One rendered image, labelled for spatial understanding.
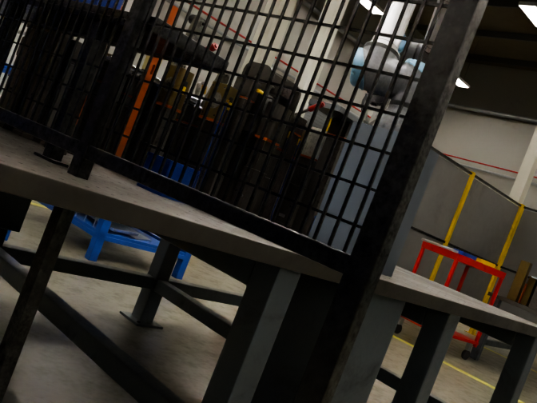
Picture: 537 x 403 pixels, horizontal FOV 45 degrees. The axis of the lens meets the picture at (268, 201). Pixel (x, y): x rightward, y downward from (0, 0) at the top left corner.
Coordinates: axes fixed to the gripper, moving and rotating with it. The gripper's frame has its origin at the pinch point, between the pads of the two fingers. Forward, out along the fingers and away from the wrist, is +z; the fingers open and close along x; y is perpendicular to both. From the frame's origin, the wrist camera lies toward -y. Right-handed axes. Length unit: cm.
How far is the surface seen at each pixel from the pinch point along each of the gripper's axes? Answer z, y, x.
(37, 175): 50, -162, -2
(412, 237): 22, 530, 50
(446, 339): 62, -19, -57
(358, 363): 76, -51, -39
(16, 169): 50, -165, -1
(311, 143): 14.5, -2.4, 17.0
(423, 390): 80, -21, -56
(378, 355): 72, -43, -42
